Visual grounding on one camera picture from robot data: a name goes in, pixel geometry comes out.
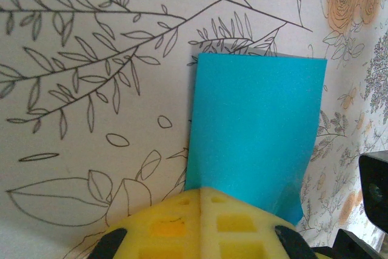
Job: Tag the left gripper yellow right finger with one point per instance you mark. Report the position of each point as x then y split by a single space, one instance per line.
239 228

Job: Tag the blue paper sheet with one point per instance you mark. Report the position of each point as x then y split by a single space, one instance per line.
257 119

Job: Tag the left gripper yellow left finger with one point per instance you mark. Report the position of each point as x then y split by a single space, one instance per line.
163 225

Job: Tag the floral patterned table cover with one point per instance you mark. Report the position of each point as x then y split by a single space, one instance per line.
91 104

